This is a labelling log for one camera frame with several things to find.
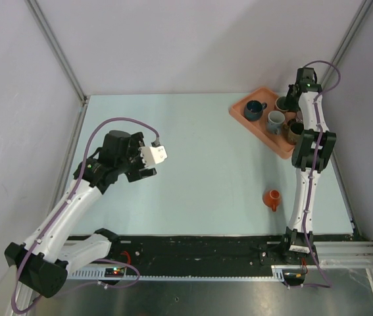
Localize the pink mug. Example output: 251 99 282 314
274 96 289 113

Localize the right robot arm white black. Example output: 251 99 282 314
279 64 337 264

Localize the purple mug black handle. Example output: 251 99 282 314
295 111 304 122

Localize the white cable duct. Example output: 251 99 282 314
68 264 284 282

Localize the dark blue mug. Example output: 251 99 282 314
243 100 267 122

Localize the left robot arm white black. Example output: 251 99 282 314
5 130 167 298

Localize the aluminium frame rail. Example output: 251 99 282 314
24 0 87 104

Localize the orange mug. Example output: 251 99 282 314
262 190 282 212

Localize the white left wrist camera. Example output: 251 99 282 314
139 145 168 167

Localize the brown mug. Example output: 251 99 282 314
283 122 304 145

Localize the grey mug heart print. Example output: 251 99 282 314
266 110 286 135

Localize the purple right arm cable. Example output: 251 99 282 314
299 59 343 289

